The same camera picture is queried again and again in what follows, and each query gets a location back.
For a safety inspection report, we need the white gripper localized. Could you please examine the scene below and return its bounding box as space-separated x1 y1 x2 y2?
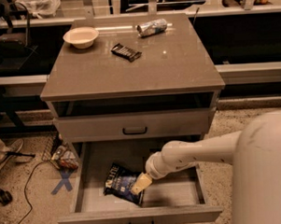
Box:
131 151 167 194

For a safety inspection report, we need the blue kettle chip bag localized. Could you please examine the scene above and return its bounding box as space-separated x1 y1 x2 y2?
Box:
103 162 143 205

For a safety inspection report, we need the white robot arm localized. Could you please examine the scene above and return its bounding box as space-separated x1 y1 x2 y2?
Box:
131 110 281 224

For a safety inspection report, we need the open grey bottom drawer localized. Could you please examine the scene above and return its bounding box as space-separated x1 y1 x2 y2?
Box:
58 139 222 224

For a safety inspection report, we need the closed grey upper drawer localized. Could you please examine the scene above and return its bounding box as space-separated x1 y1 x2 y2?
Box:
54 109 216 142

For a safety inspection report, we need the grey drawer cabinet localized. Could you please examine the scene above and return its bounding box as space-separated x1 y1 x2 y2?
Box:
41 13 224 153

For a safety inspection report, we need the white plastic bag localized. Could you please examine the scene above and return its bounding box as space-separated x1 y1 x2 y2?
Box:
16 0 61 19

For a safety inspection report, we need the blue tape cross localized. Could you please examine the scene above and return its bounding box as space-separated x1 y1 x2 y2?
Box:
51 170 73 195

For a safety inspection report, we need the black candy bar wrapper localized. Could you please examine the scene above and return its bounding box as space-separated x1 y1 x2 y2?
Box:
111 44 142 62

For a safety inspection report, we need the black wheel caster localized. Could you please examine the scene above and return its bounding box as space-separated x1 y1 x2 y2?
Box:
0 189 13 205

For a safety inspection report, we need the grey sneaker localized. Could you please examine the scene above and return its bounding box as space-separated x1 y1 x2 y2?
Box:
0 139 23 171

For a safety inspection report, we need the crushed silver blue can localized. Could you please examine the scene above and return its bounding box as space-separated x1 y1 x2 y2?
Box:
137 19 168 37

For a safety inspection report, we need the white paper bowl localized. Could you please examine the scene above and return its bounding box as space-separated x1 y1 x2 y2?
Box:
63 26 99 49

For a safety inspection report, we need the black chair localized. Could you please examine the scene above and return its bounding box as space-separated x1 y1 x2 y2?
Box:
0 0 40 75

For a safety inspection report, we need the wire snack basket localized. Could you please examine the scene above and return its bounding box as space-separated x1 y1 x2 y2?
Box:
41 133 78 170

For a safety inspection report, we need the black floor cable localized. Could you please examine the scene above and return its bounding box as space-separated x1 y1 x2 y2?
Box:
10 160 60 224

